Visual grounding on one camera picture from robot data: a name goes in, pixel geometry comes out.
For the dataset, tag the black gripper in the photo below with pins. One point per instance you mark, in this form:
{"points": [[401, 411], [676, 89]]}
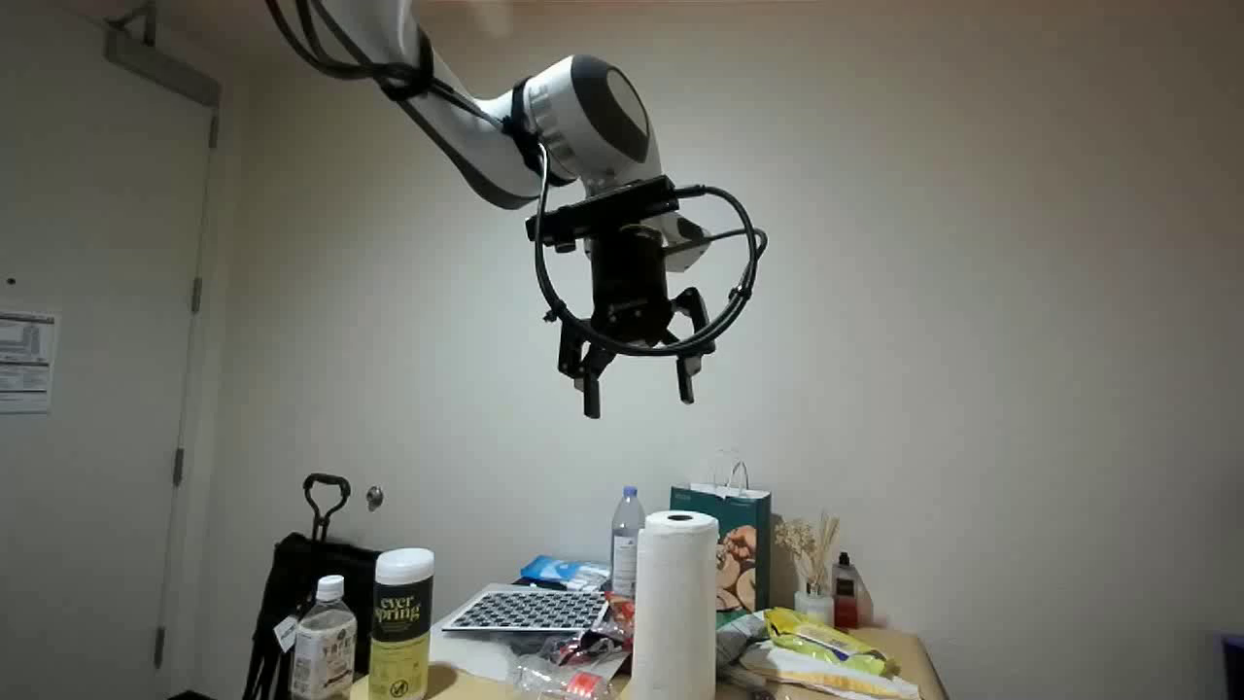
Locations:
{"points": [[631, 286]]}

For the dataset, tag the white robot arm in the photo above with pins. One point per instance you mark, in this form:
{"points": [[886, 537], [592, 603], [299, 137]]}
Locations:
{"points": [[584, 117]]}

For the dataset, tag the clear packet with red contents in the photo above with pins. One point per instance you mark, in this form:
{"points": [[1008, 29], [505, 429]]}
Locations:
{"points": [[584, 684]]}

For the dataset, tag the clear water bottle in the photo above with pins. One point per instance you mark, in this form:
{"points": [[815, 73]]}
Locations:
{"points": [[626, 545]]}

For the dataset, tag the teal box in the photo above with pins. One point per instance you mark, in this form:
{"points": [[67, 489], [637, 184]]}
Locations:
{"points": [[744, 545]]}

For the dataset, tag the blue packet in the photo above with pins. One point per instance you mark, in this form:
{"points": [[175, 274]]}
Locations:
{"points": [[558, 572]]}

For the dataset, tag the white paper towel roll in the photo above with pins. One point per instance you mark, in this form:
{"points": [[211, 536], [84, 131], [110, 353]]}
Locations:
{"points": [[675, 610]]}

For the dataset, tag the wooden sticks in cup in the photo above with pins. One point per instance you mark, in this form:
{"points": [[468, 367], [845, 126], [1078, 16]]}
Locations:
{"points": [[815, 559]]}

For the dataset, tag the grey keyboard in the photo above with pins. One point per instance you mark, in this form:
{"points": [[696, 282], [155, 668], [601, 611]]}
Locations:
{"points": [[527, 611]]}

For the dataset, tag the grey green pouch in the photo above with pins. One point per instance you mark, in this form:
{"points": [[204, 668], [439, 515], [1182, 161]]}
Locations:
{"points": [[744, 646]]}

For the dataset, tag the red bottle with black cap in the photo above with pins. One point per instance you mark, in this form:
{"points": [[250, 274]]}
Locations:
{"points": [[845, 603]]}

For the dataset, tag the yellow packet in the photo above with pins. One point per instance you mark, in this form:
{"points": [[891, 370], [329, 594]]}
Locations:
{"points": [[823, 639]]}

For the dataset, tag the yellow canister with white lid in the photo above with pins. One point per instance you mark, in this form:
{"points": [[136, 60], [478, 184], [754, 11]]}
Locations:
{"points": [[401, 625]]}

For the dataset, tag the white flat package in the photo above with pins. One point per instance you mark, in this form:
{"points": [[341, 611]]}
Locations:
{"points": [[841, 686]]}

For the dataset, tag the clear bottle with white cap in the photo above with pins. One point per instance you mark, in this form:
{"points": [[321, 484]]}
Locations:
{"points": [[322, 646]]}

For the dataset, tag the metal door hinge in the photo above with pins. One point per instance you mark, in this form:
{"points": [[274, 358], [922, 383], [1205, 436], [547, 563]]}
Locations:
{"points": [[160, 646], [175, 468], [194, 297]]}

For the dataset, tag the grey door closer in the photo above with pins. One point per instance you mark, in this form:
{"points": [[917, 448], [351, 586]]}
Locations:
{"points": [[160, 64]]}

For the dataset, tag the white paper sign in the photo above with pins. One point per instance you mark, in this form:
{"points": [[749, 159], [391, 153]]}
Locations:
{"points": [[23, 363]]}

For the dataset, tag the dark blue bin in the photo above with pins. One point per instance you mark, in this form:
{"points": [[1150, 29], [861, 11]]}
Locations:
{"points": [[1231, 668]]}

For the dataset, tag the round wall door stopper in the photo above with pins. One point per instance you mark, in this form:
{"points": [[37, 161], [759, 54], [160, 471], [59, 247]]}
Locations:
{"points": [[373, 497]]}

